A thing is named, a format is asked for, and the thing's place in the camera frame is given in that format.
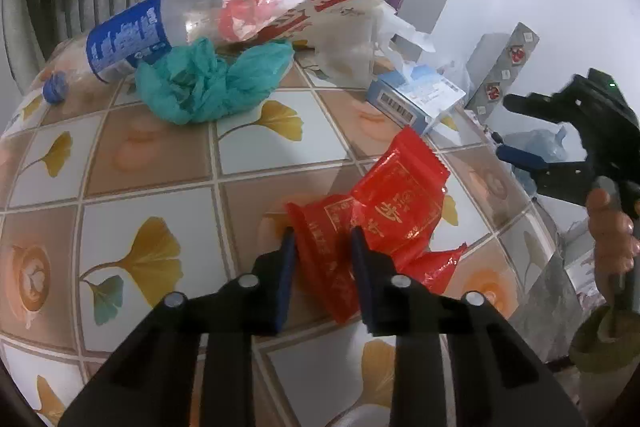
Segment patterned folding board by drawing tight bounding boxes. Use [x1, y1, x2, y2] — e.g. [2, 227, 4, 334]
[472, 22, 541, 128]

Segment teal plastic bag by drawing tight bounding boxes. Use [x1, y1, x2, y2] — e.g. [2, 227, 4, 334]
[135, 38, 296, 125]

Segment grey folded panel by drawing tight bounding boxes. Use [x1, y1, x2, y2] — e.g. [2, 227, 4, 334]
[462, 32, 506, 108]

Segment clear red-print plastic bag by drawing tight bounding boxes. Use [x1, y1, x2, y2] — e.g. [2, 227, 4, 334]
[217, 0, 321, 44]

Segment translucent plastic bag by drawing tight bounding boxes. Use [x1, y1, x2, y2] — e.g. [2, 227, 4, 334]
[505, 127, 571, 198]

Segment small red snack packet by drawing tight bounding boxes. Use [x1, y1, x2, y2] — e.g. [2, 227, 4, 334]
[284, 194, 469, 325]

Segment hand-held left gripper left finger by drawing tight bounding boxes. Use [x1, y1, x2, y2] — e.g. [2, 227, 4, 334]
[57, 228, 297, 427]

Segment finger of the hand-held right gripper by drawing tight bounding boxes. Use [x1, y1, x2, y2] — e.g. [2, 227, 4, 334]
[494, 133, 596, 206]
[502, 93, 576, 122]

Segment large red snack packet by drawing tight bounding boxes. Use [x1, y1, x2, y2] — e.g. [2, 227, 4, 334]
[350, 125, 451, 265]

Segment clear bottle with blue label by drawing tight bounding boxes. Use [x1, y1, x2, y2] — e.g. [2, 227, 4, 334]
[42, 0, 281, 105]

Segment red and white food bag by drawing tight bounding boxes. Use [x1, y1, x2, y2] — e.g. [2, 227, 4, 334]
[220, 0, 401, 90]

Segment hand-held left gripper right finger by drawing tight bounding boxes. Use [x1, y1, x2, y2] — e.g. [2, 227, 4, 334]
[349, 228, 588, 427]

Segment person's right hand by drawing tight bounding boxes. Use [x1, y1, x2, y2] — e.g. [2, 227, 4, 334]
[586, 189, 640, 288]

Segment ginkgo-print tablecloth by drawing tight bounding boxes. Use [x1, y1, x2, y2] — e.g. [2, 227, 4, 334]
[0, 37, 566, 427]

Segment blue and white box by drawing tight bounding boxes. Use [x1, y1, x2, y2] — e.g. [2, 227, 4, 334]
[365, 63, 467, 135]

